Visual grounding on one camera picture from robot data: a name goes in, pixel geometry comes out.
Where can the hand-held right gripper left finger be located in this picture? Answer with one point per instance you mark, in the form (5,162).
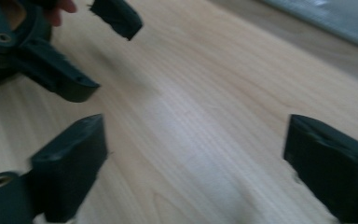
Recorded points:
(68,168)

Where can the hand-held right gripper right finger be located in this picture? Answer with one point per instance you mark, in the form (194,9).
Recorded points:
(332,174)

